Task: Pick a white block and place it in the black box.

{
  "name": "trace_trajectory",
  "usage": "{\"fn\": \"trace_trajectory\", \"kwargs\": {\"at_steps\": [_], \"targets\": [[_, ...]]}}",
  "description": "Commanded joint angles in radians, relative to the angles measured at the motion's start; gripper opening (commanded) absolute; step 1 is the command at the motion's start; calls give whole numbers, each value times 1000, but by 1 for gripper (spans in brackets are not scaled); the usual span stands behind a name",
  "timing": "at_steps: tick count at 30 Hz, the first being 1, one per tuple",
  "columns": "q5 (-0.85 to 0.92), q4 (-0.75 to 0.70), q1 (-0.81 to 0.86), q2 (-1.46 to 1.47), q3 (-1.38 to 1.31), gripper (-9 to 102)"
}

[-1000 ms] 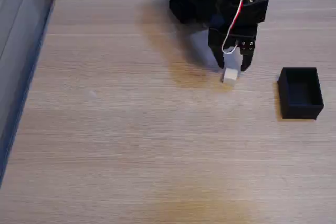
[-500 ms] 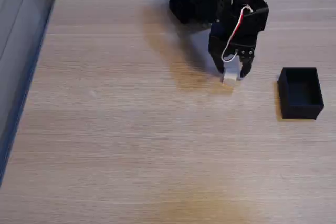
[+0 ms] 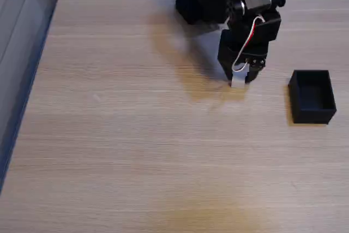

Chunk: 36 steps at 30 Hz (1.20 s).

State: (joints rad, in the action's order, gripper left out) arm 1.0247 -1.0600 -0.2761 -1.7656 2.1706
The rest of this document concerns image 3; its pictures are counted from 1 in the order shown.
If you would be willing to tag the black open box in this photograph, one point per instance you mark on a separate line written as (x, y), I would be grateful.
(312, 117)

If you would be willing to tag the white block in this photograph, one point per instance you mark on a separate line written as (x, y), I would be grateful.
(239, 80)

